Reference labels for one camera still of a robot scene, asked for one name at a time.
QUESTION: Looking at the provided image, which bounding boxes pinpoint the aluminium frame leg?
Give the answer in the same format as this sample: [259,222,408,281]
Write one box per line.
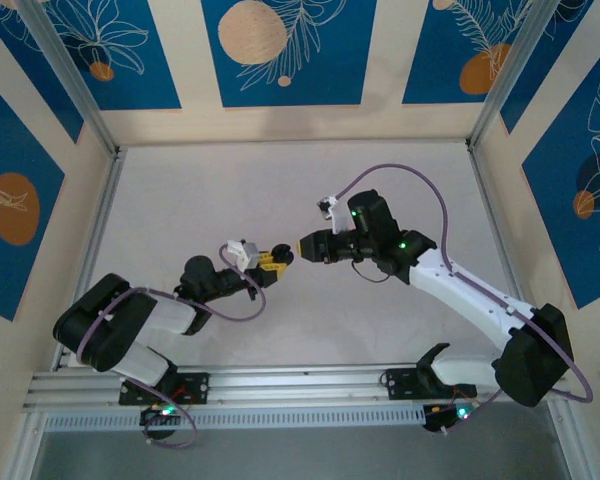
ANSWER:
[547,399,594,480]
[7,412,49,480]

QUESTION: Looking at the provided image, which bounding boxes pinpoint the aluminium side table rail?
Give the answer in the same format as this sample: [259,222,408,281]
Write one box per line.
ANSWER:
[52,147,129,371]
[467,142,535,307]

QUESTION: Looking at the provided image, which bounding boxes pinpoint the aluminium frame post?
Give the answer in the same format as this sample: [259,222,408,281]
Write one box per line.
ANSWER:
[467,0,556,151]
[15,0,121,159]

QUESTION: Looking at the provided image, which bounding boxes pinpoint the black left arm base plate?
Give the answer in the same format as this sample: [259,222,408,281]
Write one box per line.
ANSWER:
[118,370,211,407]

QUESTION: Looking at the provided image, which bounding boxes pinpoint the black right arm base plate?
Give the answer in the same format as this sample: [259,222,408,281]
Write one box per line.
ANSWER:
[383,367,479,401]

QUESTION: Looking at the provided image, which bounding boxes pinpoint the black controller board green light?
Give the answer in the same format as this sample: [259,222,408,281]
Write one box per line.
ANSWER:
[139,403,182,441]
[422,401,481,436]

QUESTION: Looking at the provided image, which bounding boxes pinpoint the aluminium front frame rail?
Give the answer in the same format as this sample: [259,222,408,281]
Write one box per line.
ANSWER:
[22,363,576,414]

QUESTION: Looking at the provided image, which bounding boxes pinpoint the grey slotted cable tray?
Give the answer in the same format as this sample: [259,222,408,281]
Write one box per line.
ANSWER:
[42,403,426,432]

